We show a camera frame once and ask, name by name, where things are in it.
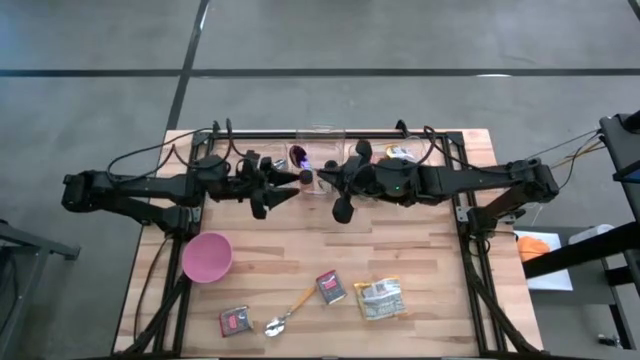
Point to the pink bowl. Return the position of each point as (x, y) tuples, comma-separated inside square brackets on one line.
[(207, 257)]

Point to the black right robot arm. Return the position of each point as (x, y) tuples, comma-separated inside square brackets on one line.
[(475, 180)]

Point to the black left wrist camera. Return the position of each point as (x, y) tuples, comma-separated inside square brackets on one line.
[(259, 209)]

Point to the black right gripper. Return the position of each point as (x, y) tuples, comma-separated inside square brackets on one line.
[(360, 180)]

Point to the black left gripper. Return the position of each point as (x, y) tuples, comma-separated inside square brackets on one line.
[(250, 180)]

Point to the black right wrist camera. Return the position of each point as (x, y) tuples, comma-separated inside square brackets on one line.
[(342, 210)]

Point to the grey metal stand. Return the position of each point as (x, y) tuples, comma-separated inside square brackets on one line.
[(50, 245)]

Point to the black equipment stand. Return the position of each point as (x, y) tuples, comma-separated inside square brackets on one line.
[(620, 150)]

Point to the orange object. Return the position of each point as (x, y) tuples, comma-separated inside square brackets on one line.
[(532, 248)]

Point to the small black floor object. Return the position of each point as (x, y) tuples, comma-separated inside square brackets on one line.
[(607, 341)]

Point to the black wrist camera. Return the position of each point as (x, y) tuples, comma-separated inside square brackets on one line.
[(259, 209), (342, 210)]

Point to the white container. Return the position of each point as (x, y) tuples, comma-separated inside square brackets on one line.
[(590, 232)]

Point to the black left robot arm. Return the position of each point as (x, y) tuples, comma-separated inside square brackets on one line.
[(150, 187)]

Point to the gold red spice tin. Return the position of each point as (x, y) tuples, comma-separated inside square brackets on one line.
[(331, 287)]

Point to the white paper sheet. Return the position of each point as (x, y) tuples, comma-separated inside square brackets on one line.
[(550, 280)]

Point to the white yellow snack bag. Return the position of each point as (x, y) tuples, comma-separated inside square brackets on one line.
[(380, 299)]

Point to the black table frame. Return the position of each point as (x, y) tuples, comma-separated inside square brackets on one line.
[(454, 140)]

